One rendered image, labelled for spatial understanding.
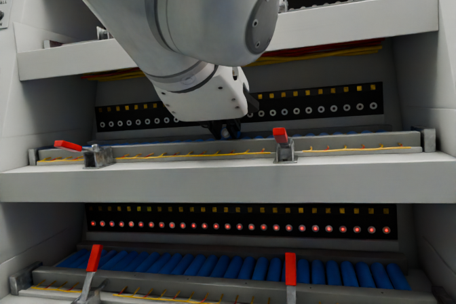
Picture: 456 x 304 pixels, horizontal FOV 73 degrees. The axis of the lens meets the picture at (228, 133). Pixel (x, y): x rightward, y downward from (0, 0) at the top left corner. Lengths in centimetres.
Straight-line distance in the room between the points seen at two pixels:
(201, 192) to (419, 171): 24
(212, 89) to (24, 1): 42
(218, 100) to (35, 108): 37
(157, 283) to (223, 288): 10
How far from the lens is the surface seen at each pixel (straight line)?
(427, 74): 48
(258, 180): 37
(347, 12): 43
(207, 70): 31
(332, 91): 55
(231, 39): 20
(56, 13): 72
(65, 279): 58
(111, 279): 53
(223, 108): 37
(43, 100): 65
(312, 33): 42
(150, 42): 25
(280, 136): 32
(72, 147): 44
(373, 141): 42
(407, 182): 38
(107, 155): 49
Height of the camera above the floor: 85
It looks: 13 degrees up
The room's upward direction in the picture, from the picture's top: straight up
